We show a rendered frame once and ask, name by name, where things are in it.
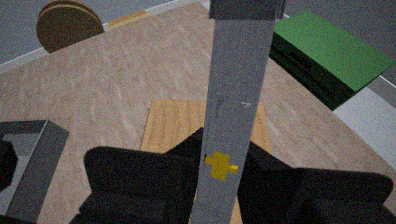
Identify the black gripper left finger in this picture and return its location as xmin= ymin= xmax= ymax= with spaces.
xmin=84 ymin=127 xmax=204 ymax=224

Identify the grey rectangular tray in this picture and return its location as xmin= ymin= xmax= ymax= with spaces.
xmin=0 ymin=119 xmax=70 ymax=223

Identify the wooden board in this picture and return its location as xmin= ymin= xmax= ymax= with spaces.
xmin=140 ymin=100 xmax=272 ymax=224

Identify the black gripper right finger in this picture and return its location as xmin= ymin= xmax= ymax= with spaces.
xmin=237 ymin=141 xmax=393 ymax=224

